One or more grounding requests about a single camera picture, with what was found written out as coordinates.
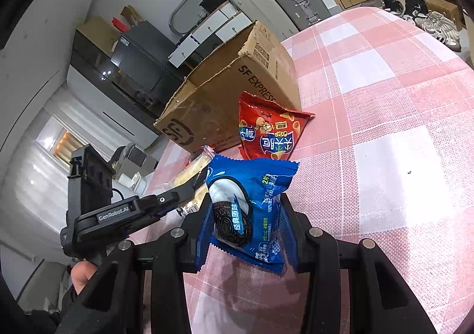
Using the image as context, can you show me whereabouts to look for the red cracker packet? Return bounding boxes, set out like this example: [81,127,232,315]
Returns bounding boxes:
[237,91,315,161]

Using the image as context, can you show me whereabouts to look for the white curtain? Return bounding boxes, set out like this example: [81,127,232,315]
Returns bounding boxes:
[0,90,80,283]

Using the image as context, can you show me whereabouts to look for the person's left hand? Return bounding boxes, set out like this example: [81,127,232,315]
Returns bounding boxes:
[70,262,99,294]

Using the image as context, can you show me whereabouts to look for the large flat cardboard carton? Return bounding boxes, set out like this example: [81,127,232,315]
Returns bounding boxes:
[76,17,115,57]

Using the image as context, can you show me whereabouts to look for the brown paper bag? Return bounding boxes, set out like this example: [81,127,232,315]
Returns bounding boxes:
[121,5,143,25]

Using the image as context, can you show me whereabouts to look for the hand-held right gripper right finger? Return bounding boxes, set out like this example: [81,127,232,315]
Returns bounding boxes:
[279,194,438,334]

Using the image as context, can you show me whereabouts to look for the beige suitcase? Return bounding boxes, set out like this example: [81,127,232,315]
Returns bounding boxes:
[228,0,297,38]

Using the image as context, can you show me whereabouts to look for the oval mirror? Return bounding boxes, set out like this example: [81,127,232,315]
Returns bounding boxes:
[169,0,212,36]

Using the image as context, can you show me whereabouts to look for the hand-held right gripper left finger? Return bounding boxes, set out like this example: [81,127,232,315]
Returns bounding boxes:
[55,197,212,334]

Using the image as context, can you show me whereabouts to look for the small cardboard box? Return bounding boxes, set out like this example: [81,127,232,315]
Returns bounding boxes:
[426,0,463,29]

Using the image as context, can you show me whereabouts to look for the blue cookie packet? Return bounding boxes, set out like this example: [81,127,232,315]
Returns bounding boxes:
[198,154,300,275]

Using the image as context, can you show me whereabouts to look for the white dresser with drawers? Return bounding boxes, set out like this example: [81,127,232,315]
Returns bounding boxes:
[168,1,256,68]

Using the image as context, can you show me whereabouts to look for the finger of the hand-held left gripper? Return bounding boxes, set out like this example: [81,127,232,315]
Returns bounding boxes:
[147,205,182,223]
[139,180,198,211]

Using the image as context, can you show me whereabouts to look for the white wardrobe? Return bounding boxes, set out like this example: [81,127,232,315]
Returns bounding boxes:
[67,71,160,146]

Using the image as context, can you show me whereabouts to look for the grey refrigerator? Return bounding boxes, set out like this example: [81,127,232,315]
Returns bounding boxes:
[111,20,186,94]

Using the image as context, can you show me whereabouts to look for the pile of sneakers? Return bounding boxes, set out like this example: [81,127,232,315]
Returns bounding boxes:
[381,0,462,51]

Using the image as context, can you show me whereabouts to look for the yellow cake packet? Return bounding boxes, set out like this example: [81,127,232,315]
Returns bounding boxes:
[168,145,215,216]

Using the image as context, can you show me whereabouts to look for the brown cardboard box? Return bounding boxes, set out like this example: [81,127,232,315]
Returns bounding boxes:
[153,20,301,162]

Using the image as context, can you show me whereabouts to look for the black glass cabinet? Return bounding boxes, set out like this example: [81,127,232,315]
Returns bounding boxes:
[70,28,174,116]

